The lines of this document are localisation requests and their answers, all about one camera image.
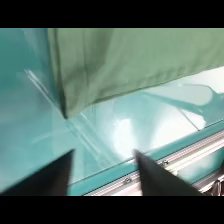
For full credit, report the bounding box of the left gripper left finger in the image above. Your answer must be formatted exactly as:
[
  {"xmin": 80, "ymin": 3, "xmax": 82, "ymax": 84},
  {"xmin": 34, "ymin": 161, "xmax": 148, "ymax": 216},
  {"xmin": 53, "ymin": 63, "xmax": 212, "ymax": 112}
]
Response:
[{"xmin": 0, "ymin": 148, "xmax": 76, "ymax": 197}]

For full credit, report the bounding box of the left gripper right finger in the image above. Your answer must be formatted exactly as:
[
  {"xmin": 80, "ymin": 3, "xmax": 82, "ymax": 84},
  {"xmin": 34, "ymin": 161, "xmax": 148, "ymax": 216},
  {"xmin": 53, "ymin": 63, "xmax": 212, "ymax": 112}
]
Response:
[{"xmin": 133, "ymin": 149, "xmax": 205, "ymax": 197}]

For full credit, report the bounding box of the green garment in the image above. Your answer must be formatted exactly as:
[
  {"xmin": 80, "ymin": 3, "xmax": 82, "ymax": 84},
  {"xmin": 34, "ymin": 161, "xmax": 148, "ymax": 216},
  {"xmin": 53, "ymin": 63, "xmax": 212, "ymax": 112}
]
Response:
[{"xmin": 47, "ymin": 27, "xmax": 224, "ymax": 120}]

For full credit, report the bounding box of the silver frame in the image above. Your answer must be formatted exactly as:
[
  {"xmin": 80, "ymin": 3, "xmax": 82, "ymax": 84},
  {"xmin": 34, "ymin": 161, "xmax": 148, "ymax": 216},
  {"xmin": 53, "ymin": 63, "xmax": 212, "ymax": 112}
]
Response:
[{"xmin": 84, "ymin": 129, "xmax": 224, "ymax": 197}]

